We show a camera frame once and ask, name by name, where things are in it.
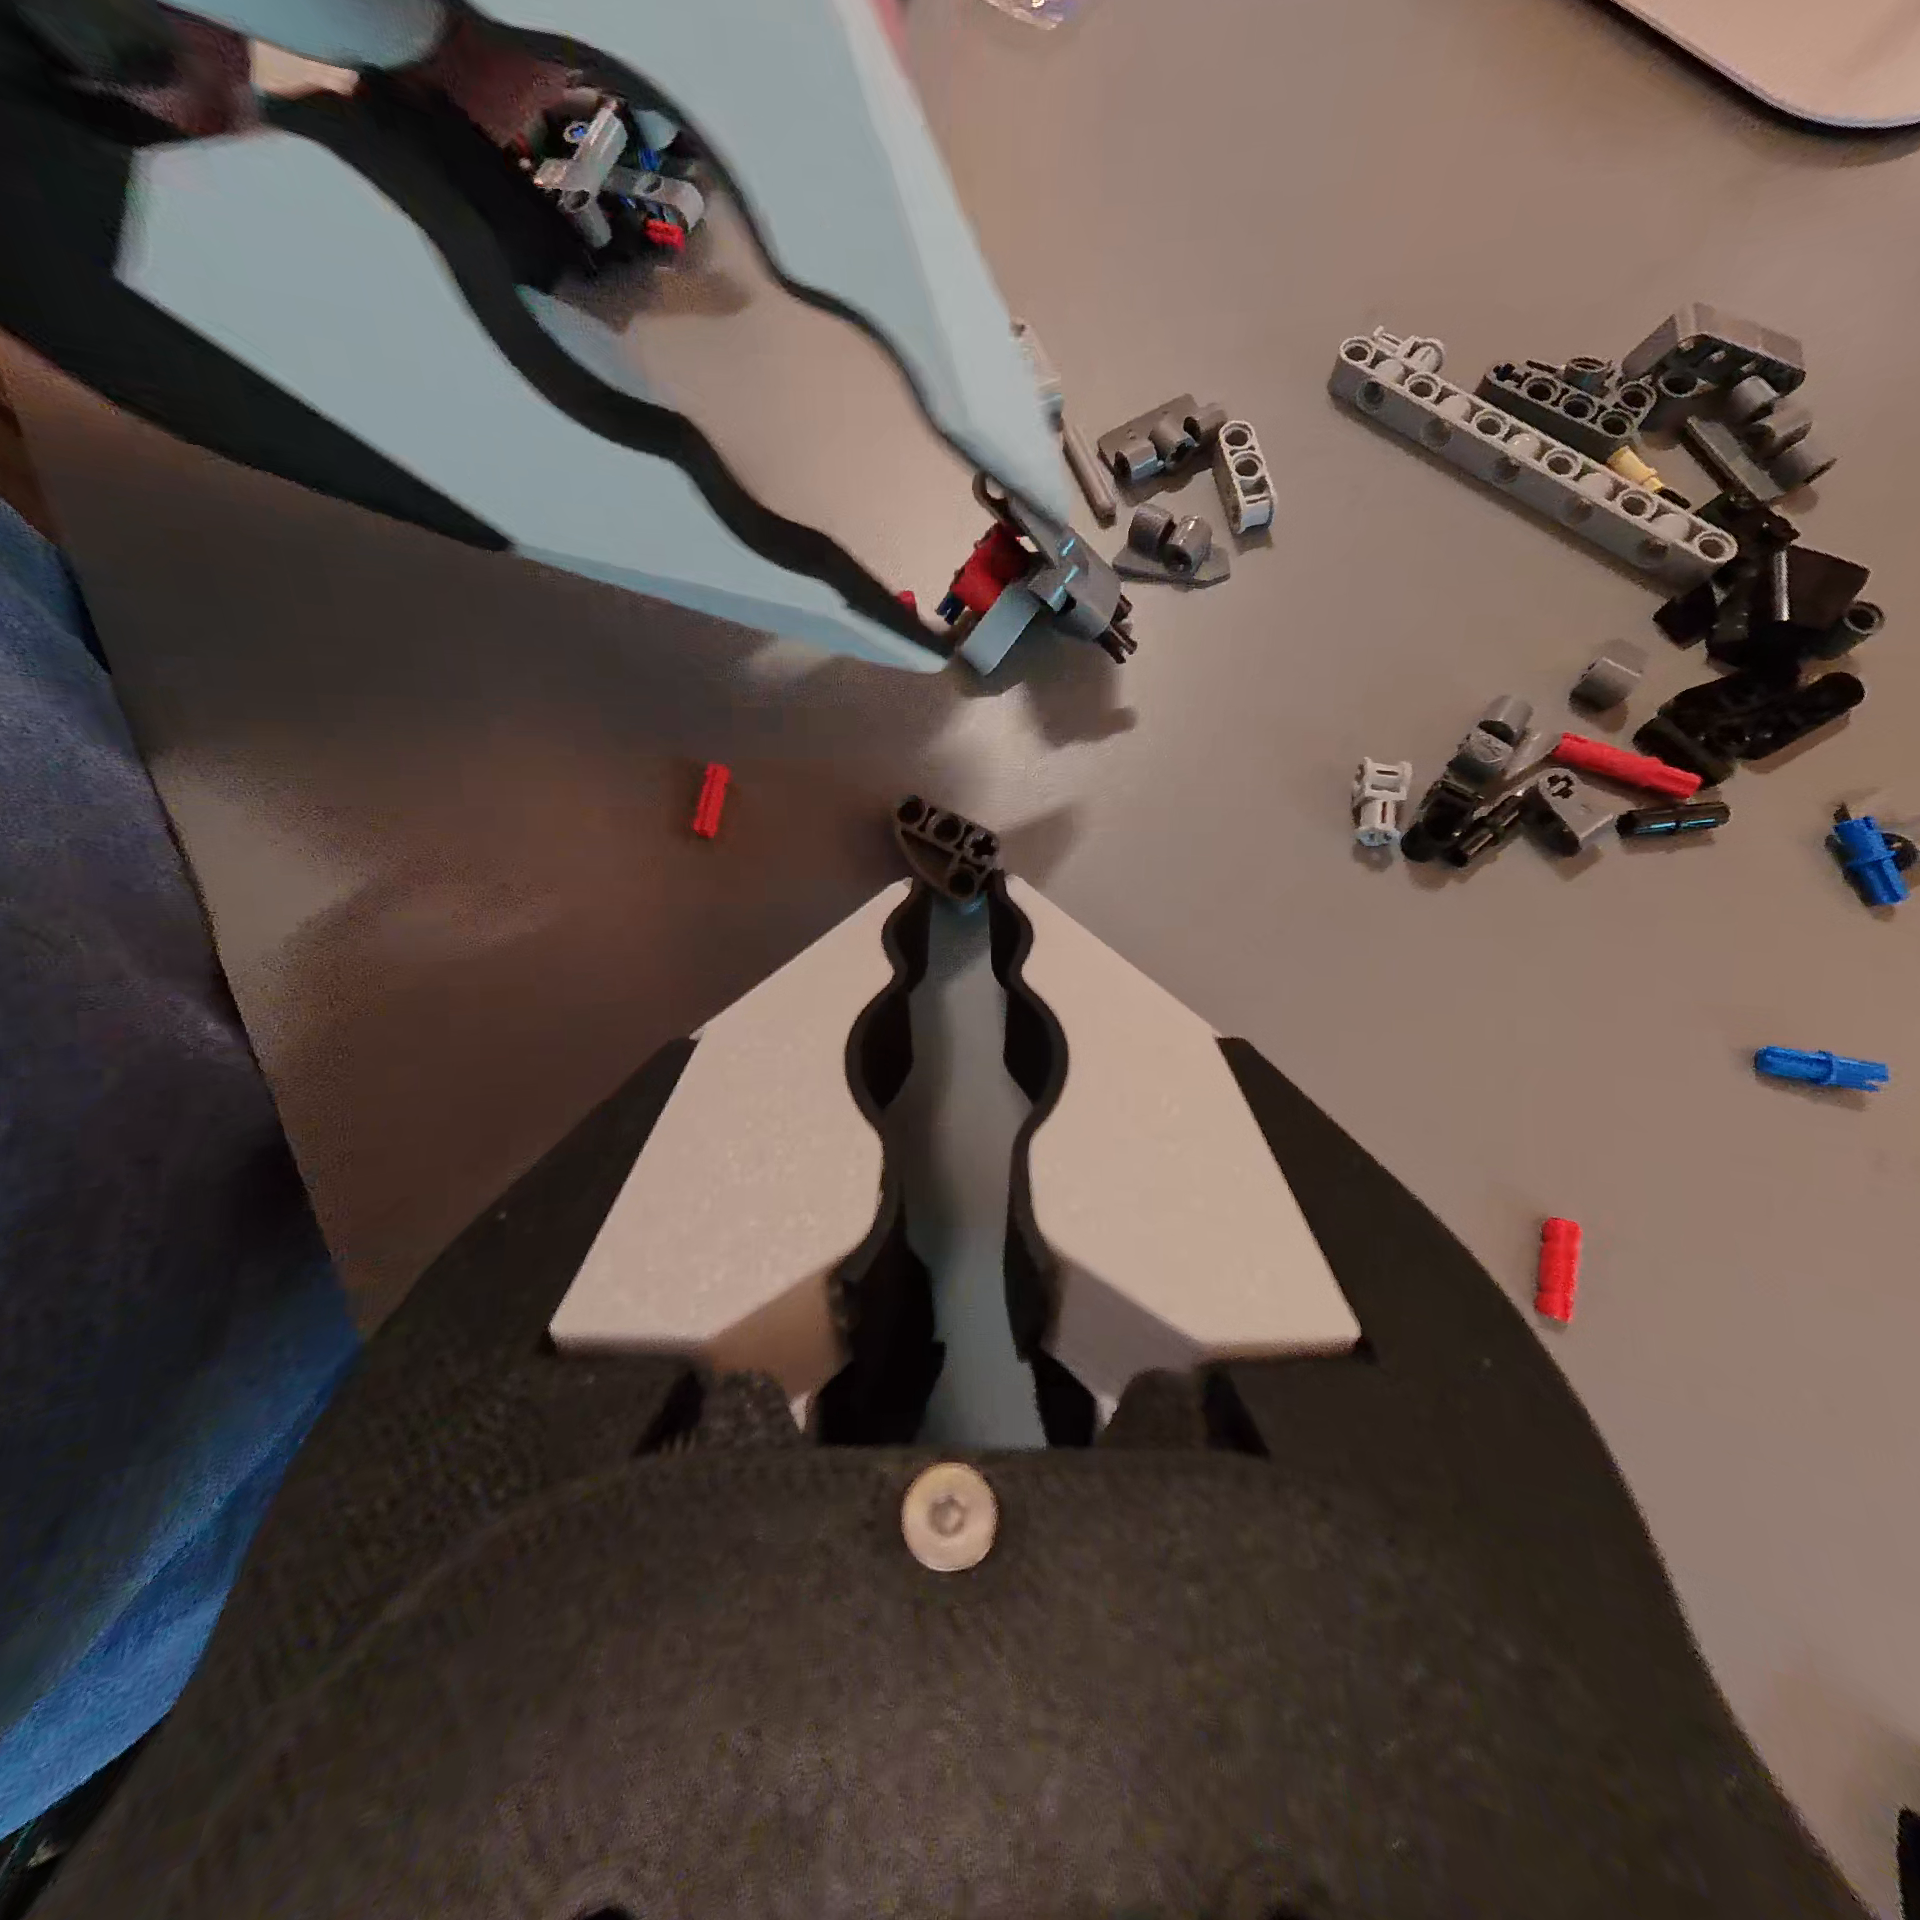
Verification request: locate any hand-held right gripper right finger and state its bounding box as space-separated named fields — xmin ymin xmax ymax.
xmin=995 ymin=871 xmax=1368 ymax=1442

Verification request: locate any dark grey lego connector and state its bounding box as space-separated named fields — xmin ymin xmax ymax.
xmin=1094 ymin=394 xmax=1229 ymax=484

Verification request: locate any black lego subassembly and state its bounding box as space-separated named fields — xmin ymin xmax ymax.
xmin=1400 ymin=695 xmax=1561 ymax=866

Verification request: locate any person's blue sweater torso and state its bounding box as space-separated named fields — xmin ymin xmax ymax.
xmin=0 ymin=497 xmax=365 ymax=1850

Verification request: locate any light grey holed lego connector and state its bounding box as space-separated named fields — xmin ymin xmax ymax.
xmin=1211 ymin=420 xmax=1280 ymax=537

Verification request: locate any black lego panel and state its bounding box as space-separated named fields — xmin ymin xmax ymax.
xmin=1656 ymin=497 xmax=1889 ymax=670

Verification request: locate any grey beam lego subassembly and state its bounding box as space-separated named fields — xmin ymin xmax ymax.
xmin=1328 ymin=304 xmax=1840 ymax=595

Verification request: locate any dark grey rounded lego piece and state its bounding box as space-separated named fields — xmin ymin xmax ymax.
xmin=1118 ymin=504 xmax=1235 ymax=588

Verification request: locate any white book stand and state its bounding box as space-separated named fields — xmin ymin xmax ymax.
xmin=1603 ymin=0 xmax=1920 ymax=136

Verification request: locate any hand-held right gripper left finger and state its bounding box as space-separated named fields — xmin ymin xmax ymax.
xmin=546 ymin=880 xmax=922 ymax=1442

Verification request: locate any red lego axle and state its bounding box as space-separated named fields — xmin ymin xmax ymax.
xmin=1552 ymin=732 xmax=1706 ymax=800

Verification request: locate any black holed lego beam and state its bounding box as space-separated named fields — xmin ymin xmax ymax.
xmin=1632 ymin=670 xmax=1870 ymax=769

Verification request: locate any dark grey curved lego beam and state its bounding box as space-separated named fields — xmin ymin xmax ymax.
xmin=896 ymin=796 xmax=1004 ymax=906

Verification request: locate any partly built lego car model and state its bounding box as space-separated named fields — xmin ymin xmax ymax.
xmin=528 ymin=88 xmax=710 ymax=255

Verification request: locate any dark grey cross-hole lego piece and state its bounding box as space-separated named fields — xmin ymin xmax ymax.
xmin=1523 ymin=769 xmax=1622 ymax=857

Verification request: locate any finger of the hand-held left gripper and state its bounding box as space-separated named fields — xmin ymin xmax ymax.
xmin=116 ymin=88 xmax=957 ymax=674
xmin=458 ymin=0 xmax=1078 ymax=536

